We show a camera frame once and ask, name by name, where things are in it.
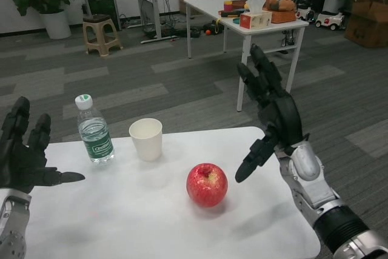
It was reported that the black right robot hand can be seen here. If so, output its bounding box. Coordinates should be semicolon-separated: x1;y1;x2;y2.
235;43;310;184

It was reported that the white standing desk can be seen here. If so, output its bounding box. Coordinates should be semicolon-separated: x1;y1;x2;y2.
118;0;179;44

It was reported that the red apple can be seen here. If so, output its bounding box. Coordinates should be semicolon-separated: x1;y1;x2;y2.
186;163;229;208

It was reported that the clear water bottle green label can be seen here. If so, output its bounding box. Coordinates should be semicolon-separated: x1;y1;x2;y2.
75;93;115;164

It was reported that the black equipment cabinet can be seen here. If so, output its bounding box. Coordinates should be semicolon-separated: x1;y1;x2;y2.
81;0;122;32

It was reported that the red white tissue box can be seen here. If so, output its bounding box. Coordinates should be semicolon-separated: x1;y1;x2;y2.
239;0;273;30

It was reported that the brown cardboard box stack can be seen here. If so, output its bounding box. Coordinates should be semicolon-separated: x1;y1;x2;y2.
344;0;388;49

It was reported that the green plant in white pot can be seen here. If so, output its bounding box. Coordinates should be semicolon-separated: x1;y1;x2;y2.
0;0;75;41

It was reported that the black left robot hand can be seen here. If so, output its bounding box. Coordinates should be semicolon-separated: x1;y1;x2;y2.
0;96;86;195

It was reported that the orange basket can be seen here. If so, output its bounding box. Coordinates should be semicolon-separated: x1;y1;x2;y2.
269;10;296;24

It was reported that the beige plastic stool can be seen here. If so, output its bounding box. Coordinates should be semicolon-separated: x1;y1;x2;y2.
82;15;124;59

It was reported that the white paper cup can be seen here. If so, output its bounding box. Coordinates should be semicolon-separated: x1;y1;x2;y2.
129;118;164;162

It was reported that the white rectangular table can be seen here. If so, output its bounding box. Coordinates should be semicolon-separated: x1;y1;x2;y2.
184;0;310;112

